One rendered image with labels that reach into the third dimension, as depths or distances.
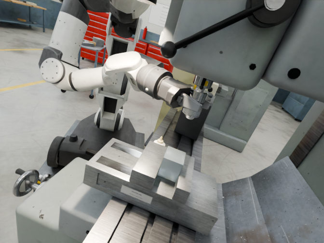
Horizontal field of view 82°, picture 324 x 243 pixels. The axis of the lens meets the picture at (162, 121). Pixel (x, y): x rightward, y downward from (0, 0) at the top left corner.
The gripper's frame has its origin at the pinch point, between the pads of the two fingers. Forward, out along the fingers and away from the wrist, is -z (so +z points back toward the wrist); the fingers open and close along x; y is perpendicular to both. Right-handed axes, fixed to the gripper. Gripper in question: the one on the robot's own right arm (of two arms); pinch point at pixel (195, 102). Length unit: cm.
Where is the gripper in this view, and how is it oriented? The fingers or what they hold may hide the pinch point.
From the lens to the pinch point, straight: 49.5
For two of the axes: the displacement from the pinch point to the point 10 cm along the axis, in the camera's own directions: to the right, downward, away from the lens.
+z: -7.4, -4.8, 4.7
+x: 6.1, -1.8, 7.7
